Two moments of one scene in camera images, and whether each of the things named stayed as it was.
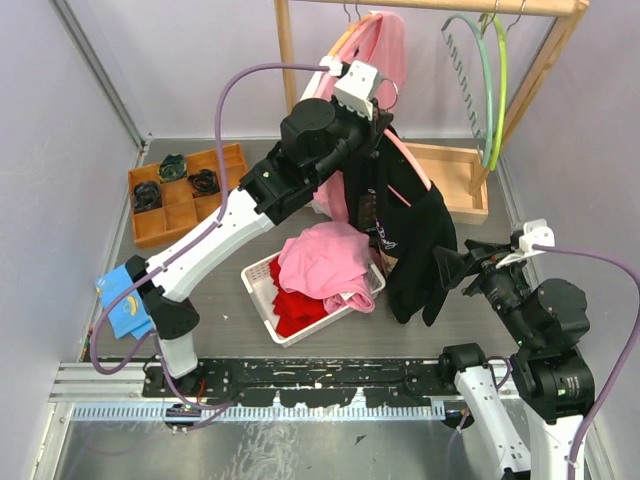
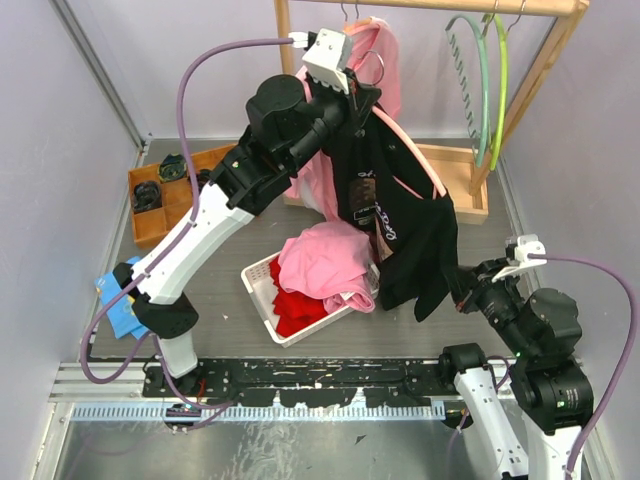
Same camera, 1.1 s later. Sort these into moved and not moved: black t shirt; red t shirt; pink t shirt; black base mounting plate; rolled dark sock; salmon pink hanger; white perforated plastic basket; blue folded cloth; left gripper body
Moved: salmon pink hanger; left gripper body; black t shirt
Not moved: blue folded cloth; rolled dark sock; red t shirt; black base mounting plate; pink t shirt; white perforated plastic basket
